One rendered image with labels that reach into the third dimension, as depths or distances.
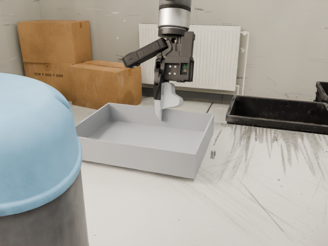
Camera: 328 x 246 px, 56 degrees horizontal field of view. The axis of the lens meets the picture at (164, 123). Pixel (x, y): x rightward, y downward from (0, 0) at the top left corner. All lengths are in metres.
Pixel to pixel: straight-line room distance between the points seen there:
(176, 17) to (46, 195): 0.59
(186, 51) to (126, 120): 0.23
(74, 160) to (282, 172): 0.49
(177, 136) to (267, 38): 2.52
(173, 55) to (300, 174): 0.37
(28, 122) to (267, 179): 0.49
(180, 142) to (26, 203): 0.52
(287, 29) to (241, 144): 2.48
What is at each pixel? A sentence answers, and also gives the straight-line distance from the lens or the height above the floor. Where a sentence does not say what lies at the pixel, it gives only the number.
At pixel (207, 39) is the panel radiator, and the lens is 3.09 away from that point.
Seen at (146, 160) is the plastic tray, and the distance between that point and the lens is 0.58.
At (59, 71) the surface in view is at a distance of 3.43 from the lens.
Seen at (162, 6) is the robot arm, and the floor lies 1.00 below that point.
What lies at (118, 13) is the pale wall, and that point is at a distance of 3.49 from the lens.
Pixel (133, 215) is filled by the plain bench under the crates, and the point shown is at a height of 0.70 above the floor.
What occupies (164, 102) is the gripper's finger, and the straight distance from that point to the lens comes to 0.73.
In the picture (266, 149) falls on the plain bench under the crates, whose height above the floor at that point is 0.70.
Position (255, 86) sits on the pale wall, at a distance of 3.24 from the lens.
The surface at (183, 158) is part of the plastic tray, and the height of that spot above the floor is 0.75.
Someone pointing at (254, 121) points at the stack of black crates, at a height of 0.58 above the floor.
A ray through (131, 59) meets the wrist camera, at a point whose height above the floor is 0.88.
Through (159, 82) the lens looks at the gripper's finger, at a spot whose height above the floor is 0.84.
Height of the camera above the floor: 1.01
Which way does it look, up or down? 22 degrees down
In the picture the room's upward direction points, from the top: straight up
